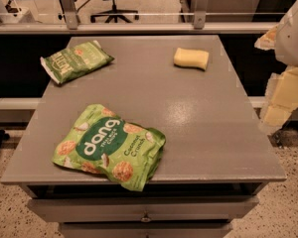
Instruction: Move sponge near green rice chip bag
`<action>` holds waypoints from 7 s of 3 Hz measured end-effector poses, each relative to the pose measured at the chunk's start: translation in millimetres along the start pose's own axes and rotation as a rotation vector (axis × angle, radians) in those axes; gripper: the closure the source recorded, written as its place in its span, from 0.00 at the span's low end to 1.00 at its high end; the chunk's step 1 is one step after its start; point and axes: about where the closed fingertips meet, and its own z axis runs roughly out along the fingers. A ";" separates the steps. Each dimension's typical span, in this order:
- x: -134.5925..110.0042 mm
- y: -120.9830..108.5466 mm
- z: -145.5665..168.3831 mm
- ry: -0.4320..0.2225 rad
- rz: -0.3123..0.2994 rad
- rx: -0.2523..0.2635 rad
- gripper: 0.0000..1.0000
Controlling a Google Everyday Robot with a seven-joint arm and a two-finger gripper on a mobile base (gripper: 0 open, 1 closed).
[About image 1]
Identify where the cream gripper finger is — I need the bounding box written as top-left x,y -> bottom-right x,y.
254,26 -> 277,51
261,66 -> 298,127

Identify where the yellow sponge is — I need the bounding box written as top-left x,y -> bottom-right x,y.
174,48 -> 210,70

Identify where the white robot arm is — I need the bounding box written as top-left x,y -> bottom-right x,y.
254,0 -> 298,134

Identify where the light green rice chip bag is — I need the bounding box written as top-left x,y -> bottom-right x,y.
52,104 -> 166,191

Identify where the dark green snack bag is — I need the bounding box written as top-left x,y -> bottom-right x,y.
40,41 -> 114,84

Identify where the grey drawer cabinet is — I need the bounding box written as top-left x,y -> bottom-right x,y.
2,36 -> 285,238

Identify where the upper grey drawer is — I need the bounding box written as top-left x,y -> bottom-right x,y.
28,196 -> 259,223

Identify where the metal drawer knob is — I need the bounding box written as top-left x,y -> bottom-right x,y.
140,214 -> 152,223

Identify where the grey metal railing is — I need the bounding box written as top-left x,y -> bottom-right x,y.
0,0 -> 280,35

